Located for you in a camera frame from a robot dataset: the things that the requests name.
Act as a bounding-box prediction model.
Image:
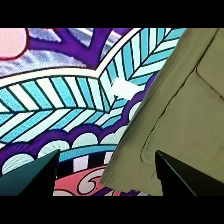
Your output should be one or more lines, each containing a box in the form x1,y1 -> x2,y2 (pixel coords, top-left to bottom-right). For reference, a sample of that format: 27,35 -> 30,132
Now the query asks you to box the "olive green garment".
100,27 -> 224,197

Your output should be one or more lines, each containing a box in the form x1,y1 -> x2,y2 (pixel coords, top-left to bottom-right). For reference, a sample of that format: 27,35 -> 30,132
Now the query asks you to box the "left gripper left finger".
0,149 -> 61,197

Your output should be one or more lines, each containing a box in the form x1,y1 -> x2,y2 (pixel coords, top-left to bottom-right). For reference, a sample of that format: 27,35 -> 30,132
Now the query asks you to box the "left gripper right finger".
155,149 -> 224,197

